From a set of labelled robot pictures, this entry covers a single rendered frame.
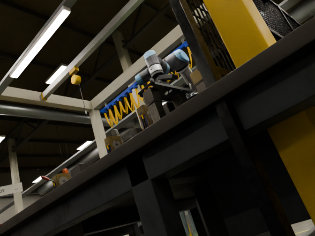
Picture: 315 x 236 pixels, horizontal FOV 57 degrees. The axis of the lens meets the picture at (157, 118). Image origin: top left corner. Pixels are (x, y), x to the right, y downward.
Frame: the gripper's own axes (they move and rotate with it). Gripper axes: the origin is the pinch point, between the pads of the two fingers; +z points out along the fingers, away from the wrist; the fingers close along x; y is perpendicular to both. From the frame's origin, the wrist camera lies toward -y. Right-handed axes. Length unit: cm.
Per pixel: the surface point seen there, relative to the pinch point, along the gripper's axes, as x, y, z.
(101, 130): -226, 352, -177
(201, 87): 11.5, -26.4, 10.2
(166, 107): 18.4, -9.1, 11.0
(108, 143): 17.5, 38.9, 6.1
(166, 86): 27.9, -20.2, 8.3
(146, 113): 19.4, 2.9, 7.2
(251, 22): 48, -67, 23
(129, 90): -233, 247, -208
